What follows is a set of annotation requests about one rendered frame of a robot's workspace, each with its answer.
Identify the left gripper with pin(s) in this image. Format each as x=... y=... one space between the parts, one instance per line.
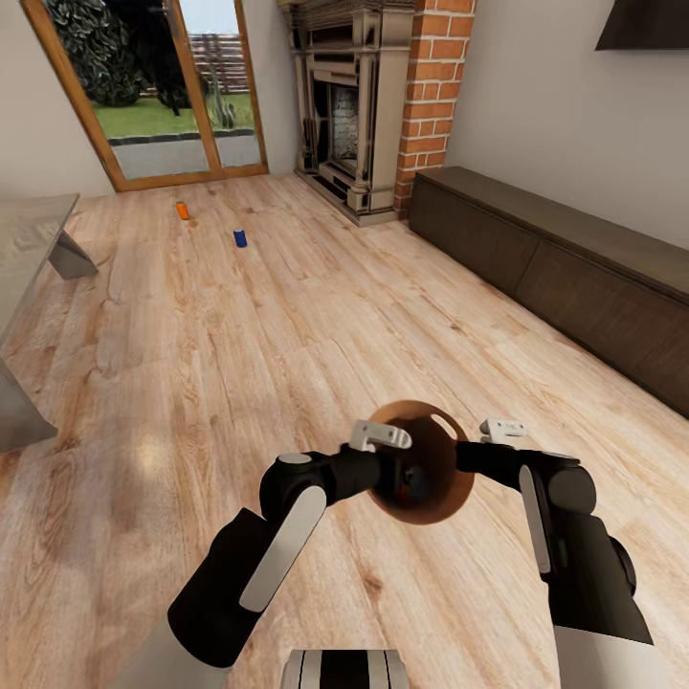
x=380 y=470

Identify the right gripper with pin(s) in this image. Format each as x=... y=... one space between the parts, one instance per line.
x=473 y=457

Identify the cabinet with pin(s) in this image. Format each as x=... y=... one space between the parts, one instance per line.
x=620 y=294

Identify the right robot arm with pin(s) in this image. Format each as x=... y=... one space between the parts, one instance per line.
x=602 y=639

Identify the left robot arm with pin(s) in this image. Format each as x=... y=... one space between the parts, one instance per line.
x=202 y=634

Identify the trash can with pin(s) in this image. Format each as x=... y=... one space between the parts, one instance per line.
x=449 y=489

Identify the wall mounted tv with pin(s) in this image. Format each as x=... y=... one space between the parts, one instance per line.
x=646 y=25

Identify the door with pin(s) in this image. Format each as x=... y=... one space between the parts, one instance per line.
x=165 y=88

